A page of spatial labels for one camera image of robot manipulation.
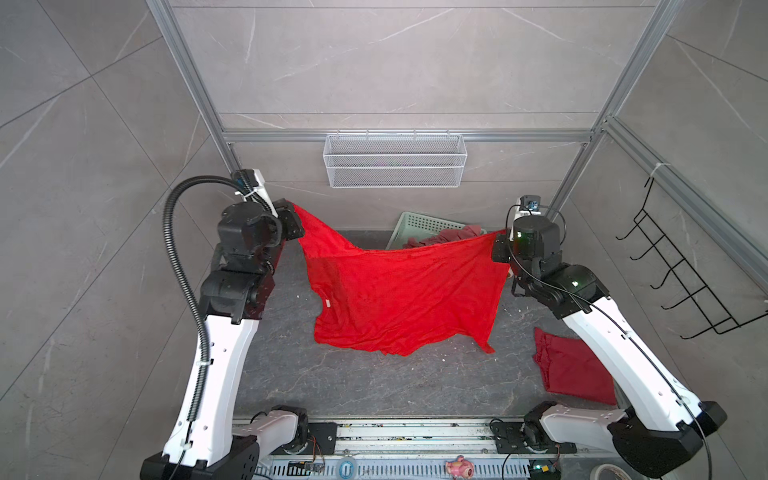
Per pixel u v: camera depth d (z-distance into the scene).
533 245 0.45
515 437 0.73
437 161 1.01
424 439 0.75
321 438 0.73
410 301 0.85
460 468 0.67
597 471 0.68
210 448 0.35
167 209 0.35
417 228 1.18
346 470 0.70
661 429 0.38
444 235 1.14
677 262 0.67
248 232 0.40
